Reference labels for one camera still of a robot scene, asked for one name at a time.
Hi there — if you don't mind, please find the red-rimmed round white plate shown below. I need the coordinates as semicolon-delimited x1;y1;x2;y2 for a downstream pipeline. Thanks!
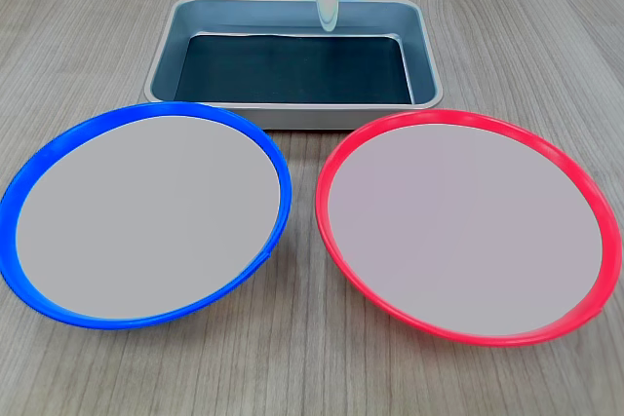
314;109;624;350

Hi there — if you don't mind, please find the steel rectangular tray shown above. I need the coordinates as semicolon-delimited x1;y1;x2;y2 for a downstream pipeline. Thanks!
143;0;445;132

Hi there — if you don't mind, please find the blue-rimmed round white plate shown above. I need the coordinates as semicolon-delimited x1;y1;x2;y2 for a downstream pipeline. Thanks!
0;100;293;331

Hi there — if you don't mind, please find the black tray mat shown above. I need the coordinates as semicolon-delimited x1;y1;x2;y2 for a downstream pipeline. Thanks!
174;33;416;106

